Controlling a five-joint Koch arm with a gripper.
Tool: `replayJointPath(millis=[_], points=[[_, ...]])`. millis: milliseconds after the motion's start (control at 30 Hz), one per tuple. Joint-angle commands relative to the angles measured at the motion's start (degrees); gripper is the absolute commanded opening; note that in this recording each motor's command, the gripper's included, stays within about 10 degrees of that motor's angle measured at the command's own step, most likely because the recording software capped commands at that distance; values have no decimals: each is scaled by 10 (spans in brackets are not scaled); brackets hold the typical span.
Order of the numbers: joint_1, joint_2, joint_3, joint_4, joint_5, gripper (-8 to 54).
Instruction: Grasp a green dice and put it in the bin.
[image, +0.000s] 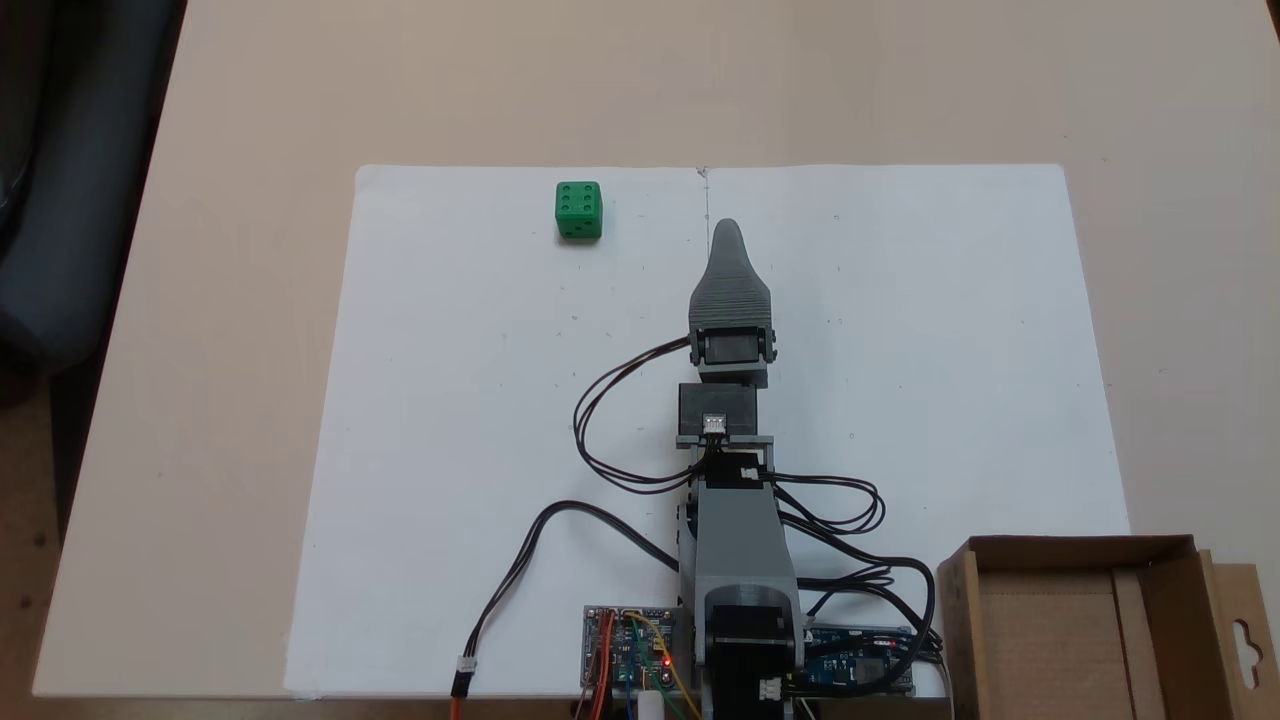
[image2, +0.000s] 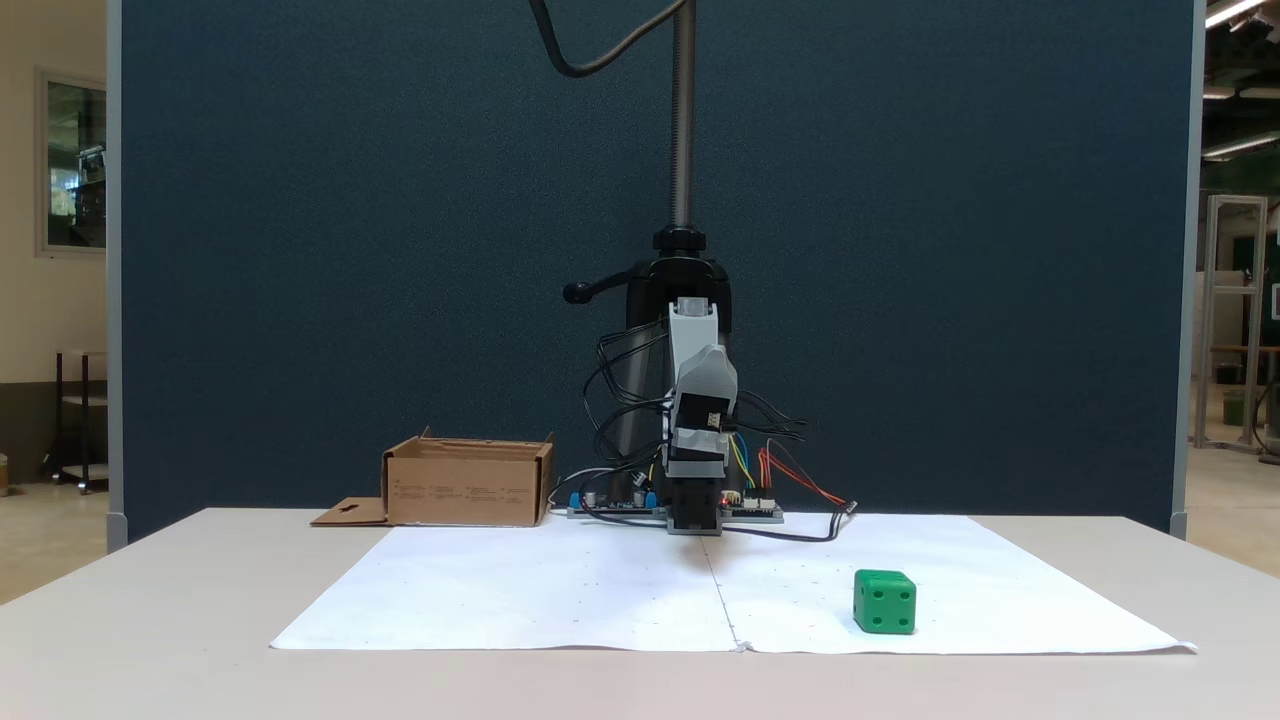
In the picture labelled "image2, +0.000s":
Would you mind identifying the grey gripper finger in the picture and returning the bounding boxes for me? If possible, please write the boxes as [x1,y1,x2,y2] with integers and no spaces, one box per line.
[679,345,739,414]

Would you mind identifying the green dice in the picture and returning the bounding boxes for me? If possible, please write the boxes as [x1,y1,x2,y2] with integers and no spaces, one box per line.
[853,569,918,637]

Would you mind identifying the motor controller circuit board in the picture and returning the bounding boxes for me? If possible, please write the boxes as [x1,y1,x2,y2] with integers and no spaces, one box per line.
[722,490,786,524]

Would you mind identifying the blue power converter board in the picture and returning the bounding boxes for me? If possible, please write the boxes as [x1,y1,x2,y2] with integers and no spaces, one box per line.
[565,487,664,520]

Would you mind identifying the white paper sheet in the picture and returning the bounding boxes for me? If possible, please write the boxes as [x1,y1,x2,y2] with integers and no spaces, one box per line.
[269,514,1199,657]

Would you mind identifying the black tripod with metal column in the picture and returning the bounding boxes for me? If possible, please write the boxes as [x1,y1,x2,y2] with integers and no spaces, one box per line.
[562,0,737,506]

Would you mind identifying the brown cardboard box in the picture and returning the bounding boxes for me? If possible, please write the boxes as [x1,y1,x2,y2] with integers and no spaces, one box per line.
[310,427,557,529]

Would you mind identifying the dark blue partition panel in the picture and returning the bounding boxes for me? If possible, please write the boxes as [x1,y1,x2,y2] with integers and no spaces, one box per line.
[105,0,1208,553]

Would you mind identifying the ceiling light strip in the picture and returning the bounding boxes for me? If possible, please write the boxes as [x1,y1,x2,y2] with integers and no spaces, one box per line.
[1204,0,1269,30]
[1202,130,1280,162]

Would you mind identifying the black shelf cart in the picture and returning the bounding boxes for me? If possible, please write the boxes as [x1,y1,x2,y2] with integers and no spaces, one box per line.
[41,349,109,495]

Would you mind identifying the orange red wires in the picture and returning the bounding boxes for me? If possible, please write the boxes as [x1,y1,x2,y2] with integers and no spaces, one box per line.
[757,437,850,509]

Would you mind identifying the white usb cable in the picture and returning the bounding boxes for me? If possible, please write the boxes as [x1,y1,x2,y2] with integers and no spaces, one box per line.
[548,465,627,507]

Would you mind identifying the black cable with white connector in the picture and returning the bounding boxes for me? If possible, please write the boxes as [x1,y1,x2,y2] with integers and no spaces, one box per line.
[724,500,859,545]

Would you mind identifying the thick black camera cable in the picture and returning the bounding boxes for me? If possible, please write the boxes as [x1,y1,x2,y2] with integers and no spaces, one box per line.
[527,0,692,80]

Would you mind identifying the metal frame rack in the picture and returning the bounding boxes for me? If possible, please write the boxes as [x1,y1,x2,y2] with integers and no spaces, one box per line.
[1194,194,1270,454]

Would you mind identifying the framed wall window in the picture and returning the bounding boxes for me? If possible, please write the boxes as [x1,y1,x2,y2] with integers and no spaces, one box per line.
[35,67,108,260]

